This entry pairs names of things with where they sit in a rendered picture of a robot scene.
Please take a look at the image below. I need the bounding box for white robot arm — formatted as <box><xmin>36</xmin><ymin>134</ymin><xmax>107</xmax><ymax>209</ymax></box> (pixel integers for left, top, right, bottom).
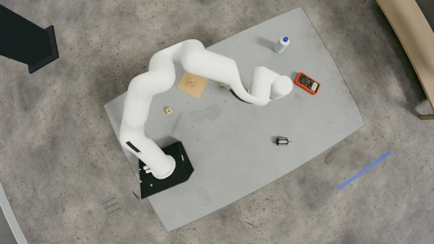
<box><xmin>119</xmin><ymin>39</ymin><xmax>292</xmax><ymax>179</ymax></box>

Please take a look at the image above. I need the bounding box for white plastic bottle with blue cap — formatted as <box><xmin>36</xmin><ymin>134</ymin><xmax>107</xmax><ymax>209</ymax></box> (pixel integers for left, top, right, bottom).
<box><xmin>274</xmin><ymin>36</ymin><xmax>290</xmax><ymax>54</ymax></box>

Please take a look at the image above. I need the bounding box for orange pocket multimeter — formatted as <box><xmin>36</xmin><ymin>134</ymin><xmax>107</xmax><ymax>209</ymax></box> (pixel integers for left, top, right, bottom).
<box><xmin>294</xmin><ymin>72</ymin><xmax>321</xmax><ymax>95</ymax></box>

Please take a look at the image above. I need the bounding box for tan square mat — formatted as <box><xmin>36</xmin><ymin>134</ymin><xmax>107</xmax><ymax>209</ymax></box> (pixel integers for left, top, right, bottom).
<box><xmin>177</xmin><ymin>72</ymin><xmax>209</xmax><ymax>99</ymax></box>

